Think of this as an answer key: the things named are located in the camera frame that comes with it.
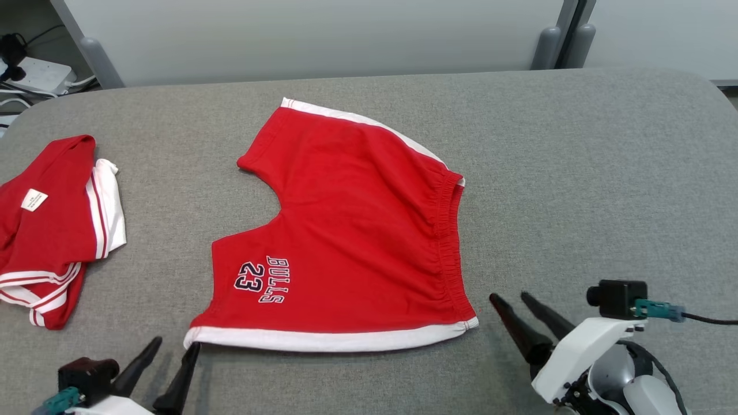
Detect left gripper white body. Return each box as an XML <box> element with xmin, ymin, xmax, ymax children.
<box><xmin>65</xmin><ymin>394</ymin><xmax>155</xmax><ymax>415</ymax></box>

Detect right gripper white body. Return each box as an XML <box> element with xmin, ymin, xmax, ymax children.
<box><xmin>530</xmin><ymin>316</ymin><xmax>646</xmax><ymax>405</ymax></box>

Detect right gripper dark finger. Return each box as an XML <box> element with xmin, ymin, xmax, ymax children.
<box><xmin>520</xmin><ymin>291</ymin><xmax>578</xmax><ymax>342</ymax></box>
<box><xmin>489</xmin><ymin>293</ymin><xmax>555</xmax><ymax>366</ymax></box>

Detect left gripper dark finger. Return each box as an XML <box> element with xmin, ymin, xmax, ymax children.
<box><xmin>152</xmin><ymin>342</ymin><xmax>202</xmax><ymax>414</ymax></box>
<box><xmin>112</xmin><ymin>336</ymin><xmax>164</xmax><ymax>398</ymax></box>

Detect red jersey white sleeves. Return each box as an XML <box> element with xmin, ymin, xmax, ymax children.
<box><xmin>0</xmin><ymin>135</ymin><xmax>127</xmax><ymax>331</ymax></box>

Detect red Bulls shorts white trim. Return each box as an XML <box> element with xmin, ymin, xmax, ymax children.
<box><xmin>183</xmin><ymin>97</ymin><xmax>480</xmax><ymax>353</ymax></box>

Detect white power strip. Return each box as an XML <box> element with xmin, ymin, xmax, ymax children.
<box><xmin>9</xmin><ymin>56</ymin><xmax>77</xmax><ymax>96</ymax></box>

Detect black power adapter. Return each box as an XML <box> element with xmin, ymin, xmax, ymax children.
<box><xmin>0</xmin><ymin>33</ymin><xmax>28</xmax><ymax>81</ymax></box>

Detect left camera cable teal connector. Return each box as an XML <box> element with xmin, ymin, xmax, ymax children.
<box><xmin>32</xmin><ymin>387</ymin><xmax>81</xmax><ymax>415</ymax></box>

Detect camera cable teal connector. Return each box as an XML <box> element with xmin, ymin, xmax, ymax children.
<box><xmin>32</xmin><ymin>387</ymin><xmax>81</xmax><ymax>415</ymax></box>
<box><xmin>634</xmin><ymin>299</ymin><xmax>738</xmax><ymax>326</ymax></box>

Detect right camera cable teal connector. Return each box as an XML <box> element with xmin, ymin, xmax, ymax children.
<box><xmin>634</xmin><ymin>299</ymin><xmax>738</xmax><ymax>326</ymax></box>

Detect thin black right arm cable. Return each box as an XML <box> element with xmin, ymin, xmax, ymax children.
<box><xmin>617</xmin><ymin>340</ymin><xmax>691</xmax><ymax>415</ymax></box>

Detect white partition screen grey frame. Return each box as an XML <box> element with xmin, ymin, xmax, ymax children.
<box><xmin>559</xmin><ymin>0</ymin><xmax>738</xmax><ymax>87</ymax></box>
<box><xmin>49</xmin><ymin>0</ymin><xmax>580</xmax><ymax>90</ymax></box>

